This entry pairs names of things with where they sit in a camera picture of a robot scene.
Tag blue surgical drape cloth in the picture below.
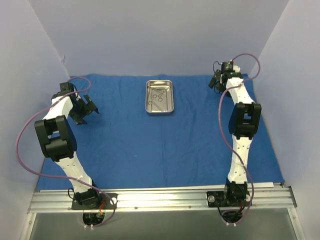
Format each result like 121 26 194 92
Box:
34 73 286 191

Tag steel forceps upper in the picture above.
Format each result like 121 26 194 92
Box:
151 88 168 103

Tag stainless steel instrument tray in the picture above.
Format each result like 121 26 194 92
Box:
145 79 175 115

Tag aluminium front rail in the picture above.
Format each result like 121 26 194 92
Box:
28 182 297 214

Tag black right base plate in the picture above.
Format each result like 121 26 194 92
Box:
206 190 251 208

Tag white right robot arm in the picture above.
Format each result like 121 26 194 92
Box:
208 70 262 207

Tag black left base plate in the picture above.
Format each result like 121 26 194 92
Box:
71 192 118 210

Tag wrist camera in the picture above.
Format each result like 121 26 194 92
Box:
59 82 75 96
220 60 241 74

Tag steel forceps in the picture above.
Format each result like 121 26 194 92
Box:
147 89 164 106
151 88 168 103

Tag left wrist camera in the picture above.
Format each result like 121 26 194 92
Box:
59 82 75 96

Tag steel forceps lower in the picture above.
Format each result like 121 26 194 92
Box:
147 89 164 106

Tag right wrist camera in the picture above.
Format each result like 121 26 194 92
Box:
220 60 241 74

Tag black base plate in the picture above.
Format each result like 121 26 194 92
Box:
206 190 251 208
71 192 118 210

